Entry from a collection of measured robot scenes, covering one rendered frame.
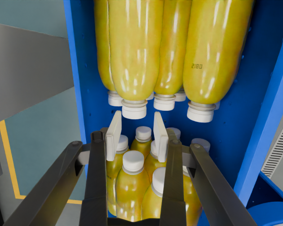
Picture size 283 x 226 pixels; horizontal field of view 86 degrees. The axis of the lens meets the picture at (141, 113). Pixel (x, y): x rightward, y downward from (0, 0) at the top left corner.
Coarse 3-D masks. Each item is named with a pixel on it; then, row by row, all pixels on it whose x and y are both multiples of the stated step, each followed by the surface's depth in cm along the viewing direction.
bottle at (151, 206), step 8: (152, 184) 24; (152, 192) 24; (144, 200) 24; (152, 200) 23; (160, 200) 22; (144, 208) 24; (152, 208) 22; (160, 208) 22; (144, 216) 24; (152, 216) 22
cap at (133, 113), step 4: (124, 108) 23; (128, 108) 22; (132, 108) 22; (136, 108) 22; (140, 108) 22; (144, 108) 23; (124, 112) 23; (128, 112) 23; (132, 112) 22; (136, 112) 22; (140, 112) 23; (144, 112) 23; (124, 116) 23; (128, 116) 23; (132, 116) 23; (136, 116) 23; (140, 116) 23; (144, 116) 24
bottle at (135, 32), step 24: (120, 0) 16; (144, 0) 16; (120, 24) 17; (144, 24) 17; (120, 48) 18; (144, 48) 18; (120, 72) 19; (144, 72) 19; (120, 96) 22; (144, 96) 21
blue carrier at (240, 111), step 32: (64, 0) 18; (256, 0) 23; (256, 32) 23; (96, 64) 28; (256, 64) 23; (96, 96) 29; (224, 96) 30; (256, 96) 23; (96, 128) 30; (128, 128) 40; (192, 128) 38; (224, 128) 31; (256, 128) 13; (224, 160) 31; (256, 160) 14
